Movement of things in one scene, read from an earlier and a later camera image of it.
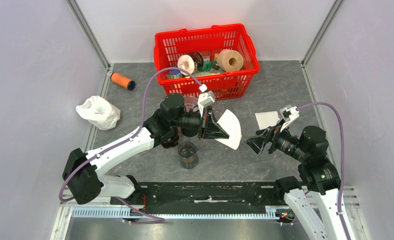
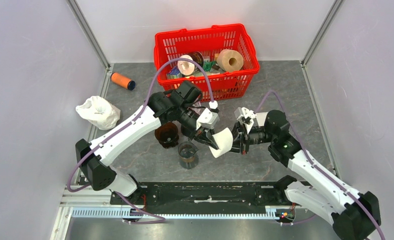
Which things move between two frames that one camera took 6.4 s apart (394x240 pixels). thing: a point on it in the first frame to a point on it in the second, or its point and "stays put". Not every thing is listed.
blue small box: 174,74 stays put
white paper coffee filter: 229,123 to 224,140
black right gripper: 256,142 to 241,139
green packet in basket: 207,66 stays put
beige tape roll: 229,60 stays put
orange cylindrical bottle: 123,80 stays put
